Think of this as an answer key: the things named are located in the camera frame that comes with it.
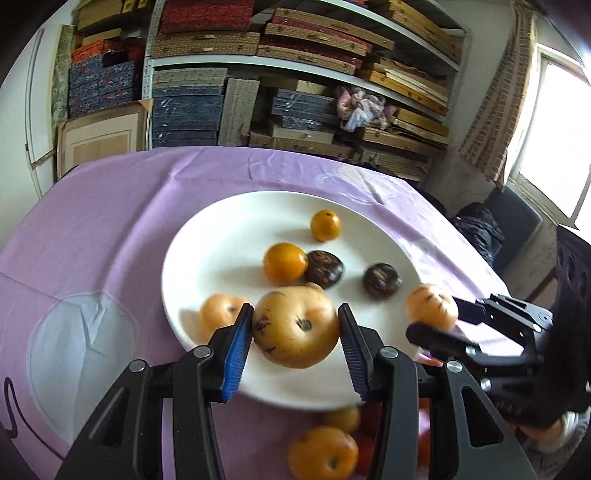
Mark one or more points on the white metal shelving rack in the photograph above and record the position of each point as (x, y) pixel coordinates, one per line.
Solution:
(147, 78)

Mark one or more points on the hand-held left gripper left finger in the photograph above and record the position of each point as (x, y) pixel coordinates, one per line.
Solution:
(236, 355)

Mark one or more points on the upright woven brown panel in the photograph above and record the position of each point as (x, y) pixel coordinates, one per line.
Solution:
(238, 110)

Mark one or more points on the small yellow tangerine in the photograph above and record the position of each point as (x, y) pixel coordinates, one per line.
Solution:
(285, 262)
(325, 225)

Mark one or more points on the pink plastic bag bundle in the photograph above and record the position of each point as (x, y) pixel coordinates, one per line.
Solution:
(364, 108)

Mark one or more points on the white oval plate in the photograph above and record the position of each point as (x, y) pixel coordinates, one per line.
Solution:
(221, 230)

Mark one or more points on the dark bag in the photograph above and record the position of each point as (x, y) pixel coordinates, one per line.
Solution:
(480, 230)

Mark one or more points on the stack of wooden boxes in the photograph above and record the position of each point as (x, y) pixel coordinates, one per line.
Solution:
(415, 85)

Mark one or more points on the stack of woven brown boxes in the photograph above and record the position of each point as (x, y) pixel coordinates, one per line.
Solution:
(203, 44)

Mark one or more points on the white door panel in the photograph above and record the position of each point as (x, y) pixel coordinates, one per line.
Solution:
(41, 115)

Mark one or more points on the dark water chestnut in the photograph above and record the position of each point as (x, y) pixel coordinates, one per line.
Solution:
(381, 281)
(324, 269)

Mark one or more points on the small tan pear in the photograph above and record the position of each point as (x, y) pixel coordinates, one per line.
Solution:
(341, 419)

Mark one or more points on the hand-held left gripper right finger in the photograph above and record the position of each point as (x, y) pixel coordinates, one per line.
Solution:
(355, 360)

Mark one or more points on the tan picture frame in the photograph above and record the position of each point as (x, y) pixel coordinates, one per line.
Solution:
(101, 138)

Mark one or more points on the large pale pear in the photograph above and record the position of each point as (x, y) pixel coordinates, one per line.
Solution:
(295, 332)

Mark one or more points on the yellow pear with dark marks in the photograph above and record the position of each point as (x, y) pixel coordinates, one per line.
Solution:
(429, 307)

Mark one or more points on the green patterned board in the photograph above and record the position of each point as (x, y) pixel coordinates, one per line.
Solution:
(60, 78)

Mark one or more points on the pile of tan boxes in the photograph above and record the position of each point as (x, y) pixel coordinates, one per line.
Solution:
(101, 18)

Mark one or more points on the grey padded chair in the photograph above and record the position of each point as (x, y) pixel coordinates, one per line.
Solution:
(521, 221)

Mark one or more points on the brick patterned curtain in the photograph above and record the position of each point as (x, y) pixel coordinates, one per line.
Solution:
(498, 106)

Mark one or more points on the stack of dark blue boxes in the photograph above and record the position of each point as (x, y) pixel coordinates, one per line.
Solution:
(300, 108)
(184, 115)

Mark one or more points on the stack of blue red-flecked boxes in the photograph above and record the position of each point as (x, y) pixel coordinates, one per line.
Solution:
(101, 87)

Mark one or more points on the round tan pear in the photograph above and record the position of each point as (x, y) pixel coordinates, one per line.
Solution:
(323, 454)

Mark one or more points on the bright window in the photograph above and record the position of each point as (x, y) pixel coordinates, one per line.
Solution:
(558, 138)

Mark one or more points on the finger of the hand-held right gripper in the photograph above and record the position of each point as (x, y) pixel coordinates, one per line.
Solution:
(438, 340)
(503, 308)

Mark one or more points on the stack of red patterned boxes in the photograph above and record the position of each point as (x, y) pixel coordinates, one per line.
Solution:
(207, 14)

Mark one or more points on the person's right hand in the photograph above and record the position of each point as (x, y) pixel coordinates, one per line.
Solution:
(545, 436)

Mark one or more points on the purple printed tablecloth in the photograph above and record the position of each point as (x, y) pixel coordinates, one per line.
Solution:
(92, 230)

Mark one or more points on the black chair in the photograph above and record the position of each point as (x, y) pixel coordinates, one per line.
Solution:
(572, 277)

